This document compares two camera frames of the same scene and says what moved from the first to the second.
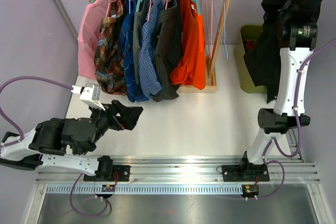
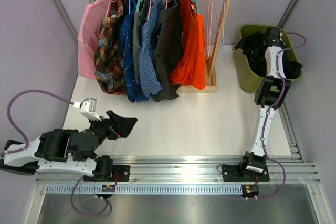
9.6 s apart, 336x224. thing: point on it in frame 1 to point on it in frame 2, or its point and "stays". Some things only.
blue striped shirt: (135, 92) stays
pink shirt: (89, 31) stays
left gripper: (129, 117) to (123, 126)
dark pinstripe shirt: (169, 47) stays
